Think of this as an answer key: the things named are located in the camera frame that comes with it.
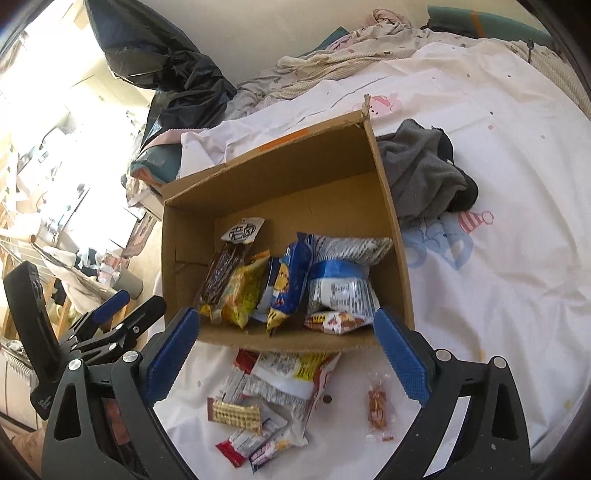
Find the red white snack packet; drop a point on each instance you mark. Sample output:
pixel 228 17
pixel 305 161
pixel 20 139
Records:
pixel 231 450

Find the silver striped snack packet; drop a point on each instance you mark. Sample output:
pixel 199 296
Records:
pixel 351 249

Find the cardboard box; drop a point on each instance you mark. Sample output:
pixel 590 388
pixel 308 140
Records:
pixel 300 194

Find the small clear reddish snack packet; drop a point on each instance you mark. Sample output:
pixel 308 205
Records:
pixel 378 406

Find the white printed bed sheet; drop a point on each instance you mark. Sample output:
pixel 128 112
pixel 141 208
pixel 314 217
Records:
pixel 508 184

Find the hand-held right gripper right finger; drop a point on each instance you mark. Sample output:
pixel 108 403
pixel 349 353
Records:
pixel 401 360

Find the white pink snack packet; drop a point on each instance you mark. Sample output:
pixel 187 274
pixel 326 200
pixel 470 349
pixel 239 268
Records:
pixel 273 450

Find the white red-brown printed packet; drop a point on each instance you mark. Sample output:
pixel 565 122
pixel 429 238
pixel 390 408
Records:
pixel 339 321

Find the grey trash bin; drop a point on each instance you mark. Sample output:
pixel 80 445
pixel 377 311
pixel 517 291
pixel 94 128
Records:
pixel 131 284

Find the blue banded white packet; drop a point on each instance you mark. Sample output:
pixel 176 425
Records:
pixel 337 290

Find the blue snack packet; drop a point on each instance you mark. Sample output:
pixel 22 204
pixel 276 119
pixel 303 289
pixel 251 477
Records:
pixel 288 281

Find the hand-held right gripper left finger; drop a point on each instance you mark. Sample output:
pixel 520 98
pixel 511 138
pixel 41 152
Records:
pixel 171 360

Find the crumpled floral blanket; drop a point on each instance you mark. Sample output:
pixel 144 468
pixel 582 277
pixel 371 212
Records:
pixel 323 60

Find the yellow chip packet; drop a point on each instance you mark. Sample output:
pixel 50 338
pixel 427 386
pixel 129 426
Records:
pixel 242 295

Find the black garbage bag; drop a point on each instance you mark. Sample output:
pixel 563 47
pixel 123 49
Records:
pixel 161 60

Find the green pillow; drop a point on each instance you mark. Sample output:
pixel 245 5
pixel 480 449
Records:
pixel 485 23

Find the brown meat stick packet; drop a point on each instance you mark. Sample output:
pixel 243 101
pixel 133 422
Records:
pixel 226 272

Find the tan wafer snack packet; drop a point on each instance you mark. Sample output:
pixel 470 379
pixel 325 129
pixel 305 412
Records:
pixel 235 411

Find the small white blue packet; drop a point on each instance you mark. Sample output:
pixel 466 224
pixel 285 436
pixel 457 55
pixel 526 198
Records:
pixel 264 286

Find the teal orange folded quilt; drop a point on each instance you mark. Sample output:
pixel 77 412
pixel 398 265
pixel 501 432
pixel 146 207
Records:
pixel 152 159

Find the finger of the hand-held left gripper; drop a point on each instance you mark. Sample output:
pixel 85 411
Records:
pixel 134 323
pixel 108 309

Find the silver yellow-topped snack packet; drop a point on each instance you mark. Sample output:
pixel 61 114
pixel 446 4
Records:
pixel 277 374

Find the grey cloth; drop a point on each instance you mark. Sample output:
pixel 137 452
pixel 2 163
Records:
pixel 425 175

